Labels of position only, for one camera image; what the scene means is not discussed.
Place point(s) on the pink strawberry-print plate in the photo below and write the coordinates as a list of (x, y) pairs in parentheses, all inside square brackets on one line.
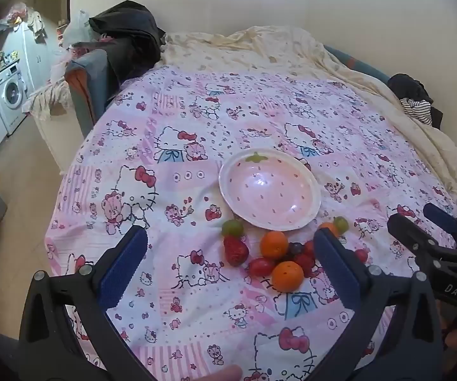
[(268, 190)]

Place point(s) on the tall white cabinet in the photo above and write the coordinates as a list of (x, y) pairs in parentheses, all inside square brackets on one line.
[(34, 59)]

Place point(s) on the green grape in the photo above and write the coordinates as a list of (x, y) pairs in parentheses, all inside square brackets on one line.
[(341, 224), (232, 227)]

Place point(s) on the orange mandarin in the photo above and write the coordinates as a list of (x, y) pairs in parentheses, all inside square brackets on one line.
[(327, 228), (288, 276), (274, 244)]

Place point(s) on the red cherry tomato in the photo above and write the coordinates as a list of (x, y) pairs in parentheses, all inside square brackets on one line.
[(310, 247), (261, 266), (361, 255)]

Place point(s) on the dark purple grape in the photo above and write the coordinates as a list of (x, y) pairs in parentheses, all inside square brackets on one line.
[(295, 249)]

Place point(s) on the striped garment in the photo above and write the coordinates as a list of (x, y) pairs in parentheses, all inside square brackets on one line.
[(417, 110)]

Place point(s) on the red strawberry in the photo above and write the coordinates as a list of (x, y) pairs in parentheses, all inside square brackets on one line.
[(235, 251), (306, 265)]

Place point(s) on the white washing machine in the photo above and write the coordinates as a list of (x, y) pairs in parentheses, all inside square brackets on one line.
[(10, 91)]

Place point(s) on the black clothing pile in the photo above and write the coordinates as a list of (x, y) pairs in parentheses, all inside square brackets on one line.
[(129, 24)]

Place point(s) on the white plastic bag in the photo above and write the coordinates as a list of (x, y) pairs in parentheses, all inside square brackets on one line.
[(78, 26)]

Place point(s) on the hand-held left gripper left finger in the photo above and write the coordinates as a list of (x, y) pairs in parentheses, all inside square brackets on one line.
[(127, 262)]

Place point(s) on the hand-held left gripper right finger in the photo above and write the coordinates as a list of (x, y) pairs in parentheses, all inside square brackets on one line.
[(333, 264)]

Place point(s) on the cream quilt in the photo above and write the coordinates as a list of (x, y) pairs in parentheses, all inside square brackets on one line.
[(252, 47)]

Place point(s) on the grey sofa with orange edge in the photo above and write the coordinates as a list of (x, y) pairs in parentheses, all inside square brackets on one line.
[(91, 73)]

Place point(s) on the person's left hand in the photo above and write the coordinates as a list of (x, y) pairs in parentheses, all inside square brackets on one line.
[(226, 374)]

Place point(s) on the cream lace cloth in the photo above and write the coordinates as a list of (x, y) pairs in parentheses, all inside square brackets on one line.
[(48, 97)]

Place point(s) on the black garment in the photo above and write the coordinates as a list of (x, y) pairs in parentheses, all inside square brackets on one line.
[(407, 83)]

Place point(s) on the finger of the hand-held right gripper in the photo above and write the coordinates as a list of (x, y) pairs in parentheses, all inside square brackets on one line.
[(409, 232), (444, 217)]

